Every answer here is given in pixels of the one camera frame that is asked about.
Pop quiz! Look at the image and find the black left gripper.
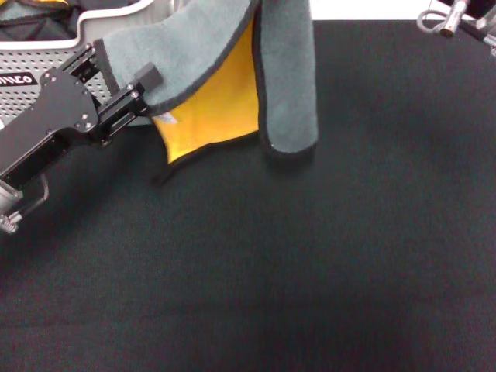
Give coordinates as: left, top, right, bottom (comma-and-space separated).
0, 43, 164, 191

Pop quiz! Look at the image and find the grey and yellow towel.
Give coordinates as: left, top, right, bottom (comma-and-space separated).
92, 0, 321, 187

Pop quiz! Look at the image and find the dark folded towel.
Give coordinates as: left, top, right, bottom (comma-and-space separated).
0, 0, 83, 40

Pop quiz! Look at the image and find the grey perforated storage box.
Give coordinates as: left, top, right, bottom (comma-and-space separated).
0, 0, 183, 131

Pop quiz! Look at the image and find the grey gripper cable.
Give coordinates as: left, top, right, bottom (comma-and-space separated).
416, 0, 496, 57
0, 174, 50, 236

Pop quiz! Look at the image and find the grey left gripper cable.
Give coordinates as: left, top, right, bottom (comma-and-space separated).
0, 174, 50, 236

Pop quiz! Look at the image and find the black tablecloth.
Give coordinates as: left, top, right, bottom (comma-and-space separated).
0, 19, 496, 372

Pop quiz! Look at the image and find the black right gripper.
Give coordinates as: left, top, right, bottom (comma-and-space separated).
467, 0, 496, 19

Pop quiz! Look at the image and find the grey right gripper cable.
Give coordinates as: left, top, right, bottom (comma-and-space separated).
416, 0, 496, 57

